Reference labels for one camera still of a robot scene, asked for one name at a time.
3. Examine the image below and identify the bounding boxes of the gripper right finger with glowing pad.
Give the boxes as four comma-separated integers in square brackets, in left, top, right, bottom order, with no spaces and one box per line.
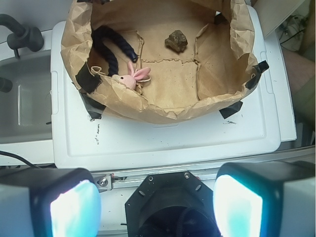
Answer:
[213,161,316,237]

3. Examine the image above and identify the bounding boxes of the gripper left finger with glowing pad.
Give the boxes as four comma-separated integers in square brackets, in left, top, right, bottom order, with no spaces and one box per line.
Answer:
[0,168,101,237]

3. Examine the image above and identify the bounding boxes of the brown grey rock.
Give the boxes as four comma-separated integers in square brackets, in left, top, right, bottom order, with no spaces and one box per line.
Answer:
[164,30,188,52]

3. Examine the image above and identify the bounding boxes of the black tape strip lower right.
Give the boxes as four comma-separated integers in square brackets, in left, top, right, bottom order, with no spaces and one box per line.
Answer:
[219,101,243,119]

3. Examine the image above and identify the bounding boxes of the black tape strip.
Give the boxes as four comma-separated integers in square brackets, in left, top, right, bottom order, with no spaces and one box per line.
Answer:
[76,63,102,94]
[245,60,269,90]
[79,93,106,119]
[219,101,243,119]

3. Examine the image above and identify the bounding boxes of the white toy sink basin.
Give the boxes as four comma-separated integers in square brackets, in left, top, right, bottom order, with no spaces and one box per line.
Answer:
[0,50,52,144]

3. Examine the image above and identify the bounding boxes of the black tape strip lower left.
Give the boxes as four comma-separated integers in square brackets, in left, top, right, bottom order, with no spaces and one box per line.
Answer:
[79,93,106,119]

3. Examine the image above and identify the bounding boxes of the crumpled brown paper bag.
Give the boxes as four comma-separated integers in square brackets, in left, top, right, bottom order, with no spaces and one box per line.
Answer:
[61,0,258,124]

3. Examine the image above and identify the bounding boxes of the pink plush bunny toy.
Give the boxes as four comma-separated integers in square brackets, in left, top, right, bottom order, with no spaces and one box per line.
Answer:
[112,61,151,90]

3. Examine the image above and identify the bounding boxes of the grey toy faucet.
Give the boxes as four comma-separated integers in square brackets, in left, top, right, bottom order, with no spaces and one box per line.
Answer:
[0,14,44,59]

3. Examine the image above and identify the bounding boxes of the black cable at left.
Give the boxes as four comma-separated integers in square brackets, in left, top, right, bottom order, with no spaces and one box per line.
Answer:
[0,150,42,169]

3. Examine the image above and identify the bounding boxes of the black octagonal mount plate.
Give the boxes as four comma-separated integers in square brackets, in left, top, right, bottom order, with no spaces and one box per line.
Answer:
[125,175,221,237]

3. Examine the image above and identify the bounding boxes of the aluminium frame rail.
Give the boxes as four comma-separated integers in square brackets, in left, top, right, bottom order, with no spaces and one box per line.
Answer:
[92,145,316,192]

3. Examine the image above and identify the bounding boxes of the tangled cables on floor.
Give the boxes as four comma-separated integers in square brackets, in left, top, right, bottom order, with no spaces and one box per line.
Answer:
[278,14,309,51]

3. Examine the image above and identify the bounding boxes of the dark blue twisted rope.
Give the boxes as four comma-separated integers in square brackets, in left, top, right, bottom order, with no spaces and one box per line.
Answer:
[91,26,139,77]

